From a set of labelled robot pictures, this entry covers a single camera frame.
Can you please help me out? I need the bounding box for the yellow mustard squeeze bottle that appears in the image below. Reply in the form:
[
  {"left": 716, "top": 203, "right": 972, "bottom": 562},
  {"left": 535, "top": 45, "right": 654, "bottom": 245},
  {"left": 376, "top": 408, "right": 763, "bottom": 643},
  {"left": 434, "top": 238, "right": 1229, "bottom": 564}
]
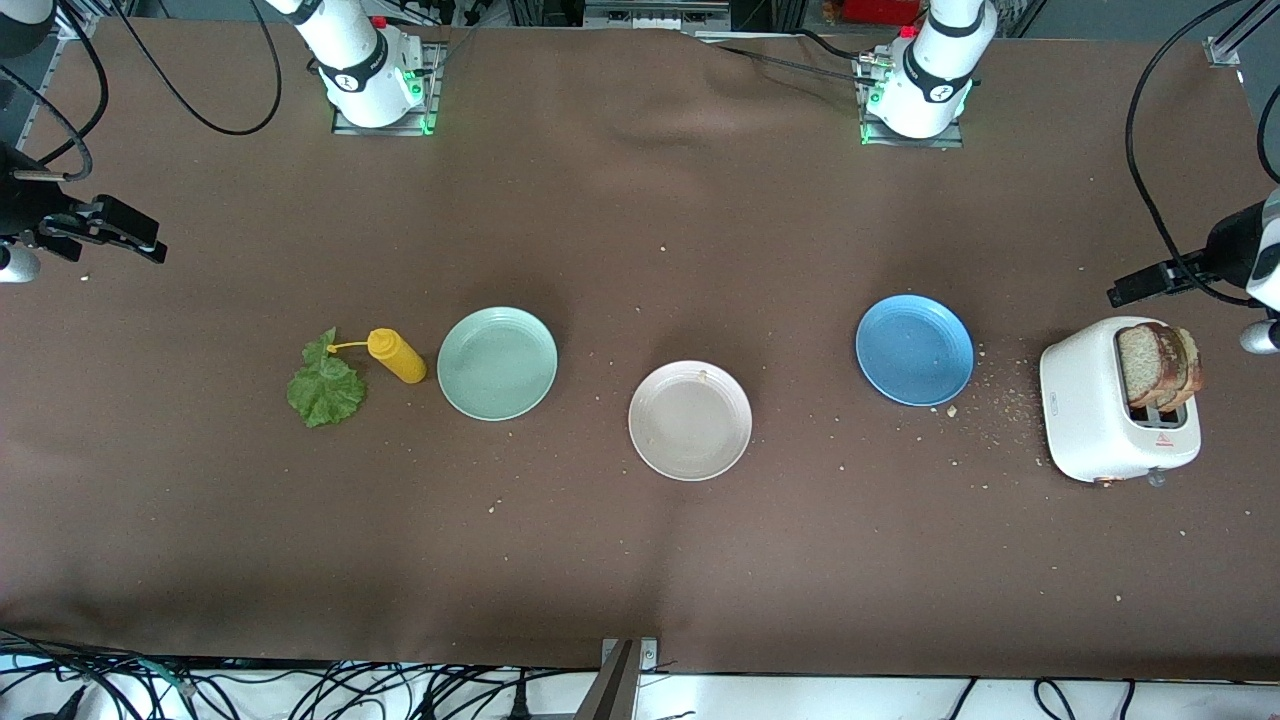
[{"left": 327, "top": 328, "right": 428, "bottom": 385}]

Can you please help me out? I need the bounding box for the white two-slot toaster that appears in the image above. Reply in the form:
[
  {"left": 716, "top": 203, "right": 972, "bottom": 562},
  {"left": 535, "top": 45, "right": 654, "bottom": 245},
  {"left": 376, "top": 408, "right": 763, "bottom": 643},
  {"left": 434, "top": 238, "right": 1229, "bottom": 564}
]
[{"left": 1040, "top": 316, "right": 1203, "bottom": 488}]

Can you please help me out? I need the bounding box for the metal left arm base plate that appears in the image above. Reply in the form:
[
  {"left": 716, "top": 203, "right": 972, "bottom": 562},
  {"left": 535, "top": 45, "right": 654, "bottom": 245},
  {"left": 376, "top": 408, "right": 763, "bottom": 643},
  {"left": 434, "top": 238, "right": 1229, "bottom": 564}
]
[{"left": 855, "top": 55, "right": 964, "bottom": 150}]

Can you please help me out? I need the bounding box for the light green plate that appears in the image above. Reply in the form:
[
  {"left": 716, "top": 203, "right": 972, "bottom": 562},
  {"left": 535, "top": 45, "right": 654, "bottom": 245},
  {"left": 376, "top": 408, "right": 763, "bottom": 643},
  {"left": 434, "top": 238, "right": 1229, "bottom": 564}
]
[{"left": 437, "top": 306, "right": 559, "bottom": 423}]

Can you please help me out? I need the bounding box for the green lettuce leaf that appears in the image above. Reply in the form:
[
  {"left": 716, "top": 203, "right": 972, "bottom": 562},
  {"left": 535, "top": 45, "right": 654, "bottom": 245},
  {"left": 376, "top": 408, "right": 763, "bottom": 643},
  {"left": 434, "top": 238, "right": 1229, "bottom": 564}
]
[{"left": 286, "top": 327, "right": 367, "bottom": 429}]

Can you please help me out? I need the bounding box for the grey metal equipment box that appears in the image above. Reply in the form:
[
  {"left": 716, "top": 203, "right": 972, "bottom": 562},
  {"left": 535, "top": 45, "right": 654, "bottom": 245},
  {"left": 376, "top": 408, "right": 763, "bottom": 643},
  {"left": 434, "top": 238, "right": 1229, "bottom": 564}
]
[{"left": 583, "top": 0, "right": 731, "bottom": 31}]

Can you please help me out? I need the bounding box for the metal table edge bracket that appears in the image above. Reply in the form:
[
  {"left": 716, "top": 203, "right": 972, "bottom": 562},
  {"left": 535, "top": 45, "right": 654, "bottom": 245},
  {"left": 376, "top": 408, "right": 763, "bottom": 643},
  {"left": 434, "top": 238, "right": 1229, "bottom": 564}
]
[{"left": 598, "top": 637, "right": 661, "bottom": 720}]

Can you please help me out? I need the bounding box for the teal floor cable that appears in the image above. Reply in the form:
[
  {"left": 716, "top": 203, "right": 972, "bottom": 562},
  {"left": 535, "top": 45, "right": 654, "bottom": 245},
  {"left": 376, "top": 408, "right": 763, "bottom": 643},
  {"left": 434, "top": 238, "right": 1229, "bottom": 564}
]
[{"left": 128, "top": 655, "right": 206, "bottom": 701}]

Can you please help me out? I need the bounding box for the beige plate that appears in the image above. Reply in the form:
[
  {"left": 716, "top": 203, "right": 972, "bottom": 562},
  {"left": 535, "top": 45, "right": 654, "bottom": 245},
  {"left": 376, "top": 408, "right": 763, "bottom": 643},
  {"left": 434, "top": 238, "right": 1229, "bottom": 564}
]
[{"left": 627, "top": 359, "right": 754, "bottom": 483}]

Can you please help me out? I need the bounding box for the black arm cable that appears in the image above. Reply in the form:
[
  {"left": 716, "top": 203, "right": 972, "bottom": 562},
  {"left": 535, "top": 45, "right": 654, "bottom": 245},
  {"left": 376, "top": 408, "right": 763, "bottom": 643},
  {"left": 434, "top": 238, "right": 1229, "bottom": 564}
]
[
  {"left": 0, "top": 0, "right": 285, "bottom": 182},
  {"left": 1125, "top": 0, "right": 1280, "bottom": 306}
]

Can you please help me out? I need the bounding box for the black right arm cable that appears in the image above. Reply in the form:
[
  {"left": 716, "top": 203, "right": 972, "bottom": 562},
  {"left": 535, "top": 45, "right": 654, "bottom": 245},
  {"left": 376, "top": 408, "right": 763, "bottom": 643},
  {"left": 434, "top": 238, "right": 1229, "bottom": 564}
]
[{"left": 0, "top": 0, "right": 285, "bottom": 182}]

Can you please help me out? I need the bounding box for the black cable on cloth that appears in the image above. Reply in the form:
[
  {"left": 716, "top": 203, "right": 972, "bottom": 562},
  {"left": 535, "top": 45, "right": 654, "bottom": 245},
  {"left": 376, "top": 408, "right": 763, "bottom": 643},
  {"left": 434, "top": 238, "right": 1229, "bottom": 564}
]
[{"left": 690, "top": 30, "right": 886, "bottom": 86}]

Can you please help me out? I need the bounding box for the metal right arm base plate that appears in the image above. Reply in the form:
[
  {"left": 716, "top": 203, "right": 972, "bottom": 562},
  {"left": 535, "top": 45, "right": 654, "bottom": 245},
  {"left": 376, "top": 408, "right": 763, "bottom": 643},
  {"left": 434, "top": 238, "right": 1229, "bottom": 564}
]
[{"left": 332, "top": 40, "right": 442, "bottom": 137}]

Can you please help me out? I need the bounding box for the red box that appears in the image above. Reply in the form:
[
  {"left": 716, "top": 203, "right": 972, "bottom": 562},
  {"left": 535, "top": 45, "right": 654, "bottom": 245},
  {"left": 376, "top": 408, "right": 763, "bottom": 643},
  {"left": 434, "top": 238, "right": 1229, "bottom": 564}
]
[{"left": 845, "top": 0, "right": 921, "bottom": 26}]

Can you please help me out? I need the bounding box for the brown bread slice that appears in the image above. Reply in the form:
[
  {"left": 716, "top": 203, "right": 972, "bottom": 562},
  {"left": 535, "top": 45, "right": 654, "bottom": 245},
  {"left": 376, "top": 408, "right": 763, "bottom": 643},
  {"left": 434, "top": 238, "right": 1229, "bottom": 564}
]
[
  {"left": 1160, "top": 328, "right": 1205, "bottom": 414},
  {"left": 1116, "top": 322, "right": 1187, "bottom": 409}
]

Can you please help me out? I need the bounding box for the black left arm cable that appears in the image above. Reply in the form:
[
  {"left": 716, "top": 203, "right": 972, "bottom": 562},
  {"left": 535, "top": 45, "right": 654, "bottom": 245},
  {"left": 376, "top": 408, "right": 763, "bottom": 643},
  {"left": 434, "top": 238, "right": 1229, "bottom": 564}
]
[{"left": 1125, "top": 0, "right": 1280, "bottom": 306}]

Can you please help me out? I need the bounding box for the blue plate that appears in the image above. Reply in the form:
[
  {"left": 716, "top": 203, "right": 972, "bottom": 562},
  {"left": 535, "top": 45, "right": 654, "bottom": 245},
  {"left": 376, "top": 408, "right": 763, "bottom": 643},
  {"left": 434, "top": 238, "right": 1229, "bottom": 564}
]
[{"left": 855, "top": 294, "right": 975, "bottom": 408}]

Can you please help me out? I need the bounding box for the brown table cloth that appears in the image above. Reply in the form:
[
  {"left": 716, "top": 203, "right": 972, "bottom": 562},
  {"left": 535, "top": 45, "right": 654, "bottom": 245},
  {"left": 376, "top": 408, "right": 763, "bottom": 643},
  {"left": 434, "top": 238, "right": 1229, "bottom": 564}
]
[{"left": 0, "top": 18, "right": 1280, "bottom": 683}]

